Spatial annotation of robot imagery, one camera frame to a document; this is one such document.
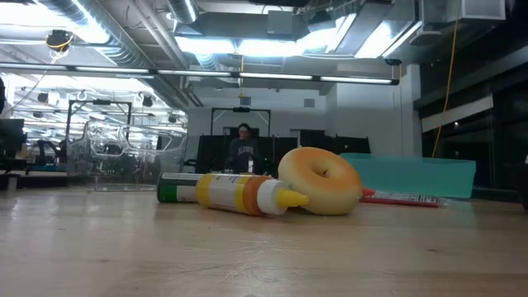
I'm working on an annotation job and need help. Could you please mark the yellow ink bottle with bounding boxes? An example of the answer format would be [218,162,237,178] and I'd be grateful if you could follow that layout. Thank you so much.
[195,172,309,217]

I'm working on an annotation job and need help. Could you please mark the yellow hanging cable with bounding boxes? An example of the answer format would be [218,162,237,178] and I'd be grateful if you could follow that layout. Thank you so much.
[430,0,461,159]

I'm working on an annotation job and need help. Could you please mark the clear plastic bin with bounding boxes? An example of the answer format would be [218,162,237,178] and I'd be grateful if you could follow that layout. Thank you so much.
[65,120,190,193]

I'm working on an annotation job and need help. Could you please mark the long overhead light bar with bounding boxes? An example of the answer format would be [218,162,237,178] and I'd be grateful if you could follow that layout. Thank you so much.
[0,61,400,87]

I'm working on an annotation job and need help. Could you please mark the black background rig frame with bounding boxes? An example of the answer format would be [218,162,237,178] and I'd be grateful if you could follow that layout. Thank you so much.
[210,106,272,137]

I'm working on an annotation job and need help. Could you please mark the black mesh basket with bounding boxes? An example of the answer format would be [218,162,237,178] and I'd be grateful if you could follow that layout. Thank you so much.
[520,153,528,212]

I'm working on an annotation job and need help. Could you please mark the green ink bottle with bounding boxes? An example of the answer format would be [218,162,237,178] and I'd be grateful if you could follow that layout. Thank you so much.
[156,172,204,204]

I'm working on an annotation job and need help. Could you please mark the grey ceiling box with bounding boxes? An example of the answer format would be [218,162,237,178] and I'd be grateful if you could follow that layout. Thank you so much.
[266,10,296,36]

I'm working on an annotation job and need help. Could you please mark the orange toy donut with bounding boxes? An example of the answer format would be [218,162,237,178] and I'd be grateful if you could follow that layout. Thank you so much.
[277,146,364,217]

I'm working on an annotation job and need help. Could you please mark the person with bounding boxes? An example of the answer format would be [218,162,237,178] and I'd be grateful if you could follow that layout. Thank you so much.
[224,122,265,175]

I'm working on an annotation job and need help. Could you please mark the teal plastic bin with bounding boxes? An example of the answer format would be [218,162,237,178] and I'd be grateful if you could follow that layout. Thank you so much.
[338,152,478,200]

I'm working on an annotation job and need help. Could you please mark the silver ventilation duct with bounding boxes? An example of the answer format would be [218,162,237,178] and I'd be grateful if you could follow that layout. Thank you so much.
[167,0,200,25]

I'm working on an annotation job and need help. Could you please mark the black partition panels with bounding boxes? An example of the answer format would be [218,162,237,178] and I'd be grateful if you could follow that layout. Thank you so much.
[194,132,372,175]

